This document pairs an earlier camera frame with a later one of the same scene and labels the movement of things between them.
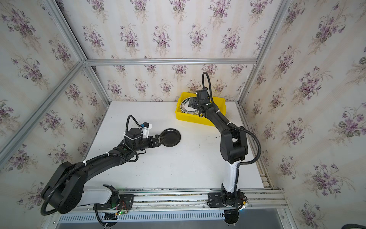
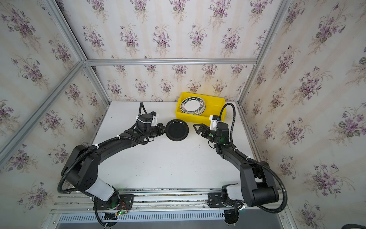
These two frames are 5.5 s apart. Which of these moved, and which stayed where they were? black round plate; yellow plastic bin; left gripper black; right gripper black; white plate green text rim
Moved: left gripper black; right gripper black; black round plate
Stayed: yellow plastic bin; white plate green text rim
